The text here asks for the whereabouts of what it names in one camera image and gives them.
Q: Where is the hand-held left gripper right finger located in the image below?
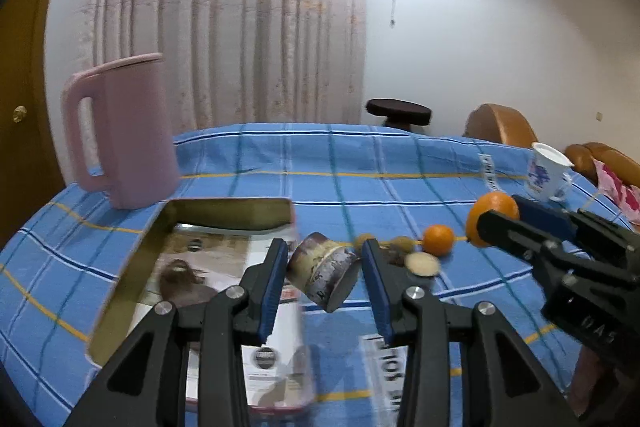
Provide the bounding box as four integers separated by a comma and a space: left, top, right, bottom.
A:
361, 238, 581, 427

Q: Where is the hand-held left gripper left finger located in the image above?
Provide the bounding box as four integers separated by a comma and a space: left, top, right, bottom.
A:
62, 237, 291, 427

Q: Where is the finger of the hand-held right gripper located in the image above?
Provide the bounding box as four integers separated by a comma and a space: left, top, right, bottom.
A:
475, 211, 568, 269
512, 194, 583, 242

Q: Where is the large orange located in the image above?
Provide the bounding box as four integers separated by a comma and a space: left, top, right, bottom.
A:
466, 191, 521, 249

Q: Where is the printed round tin can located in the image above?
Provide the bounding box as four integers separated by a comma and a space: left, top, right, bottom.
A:
286, 232, 362, 314

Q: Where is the small orange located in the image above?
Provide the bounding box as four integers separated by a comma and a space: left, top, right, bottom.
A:
423, 225, 456, 257

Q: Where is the dark purple passion fruit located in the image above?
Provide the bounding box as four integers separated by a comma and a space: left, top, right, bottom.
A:
157, 258, 213, 303

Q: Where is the pink rectangular tin box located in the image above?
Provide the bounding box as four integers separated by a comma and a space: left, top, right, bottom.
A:
86, 197, 318, 415

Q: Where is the white cup with blue flowers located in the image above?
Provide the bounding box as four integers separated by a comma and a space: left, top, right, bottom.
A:
522, 142, 576, 202

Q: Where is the printed paper leaflet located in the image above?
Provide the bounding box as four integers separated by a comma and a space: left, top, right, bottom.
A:
145, 224, 316, 413

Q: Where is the pink patterned cloth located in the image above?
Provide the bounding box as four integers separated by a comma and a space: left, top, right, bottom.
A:
592, 159, 640, 225

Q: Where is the brown sofa cushion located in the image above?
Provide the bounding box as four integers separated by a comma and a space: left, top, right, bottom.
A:
565, 142, 640, 188

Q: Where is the blue plaid tablecloth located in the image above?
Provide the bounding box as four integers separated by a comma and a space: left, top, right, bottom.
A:
0, 123, 640, 427

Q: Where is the dark round stool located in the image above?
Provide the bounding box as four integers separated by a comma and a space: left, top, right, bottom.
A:
365, 98, 432, 135

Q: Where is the pink plastic pitcher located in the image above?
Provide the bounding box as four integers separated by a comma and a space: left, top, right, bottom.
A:
61, 53, 181, 210

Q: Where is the pink floral curtain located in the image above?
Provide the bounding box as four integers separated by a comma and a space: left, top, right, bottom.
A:
75, 0, 371, 142

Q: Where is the brown wooden door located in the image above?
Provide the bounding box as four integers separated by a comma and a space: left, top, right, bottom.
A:
0, 0, 76, 253

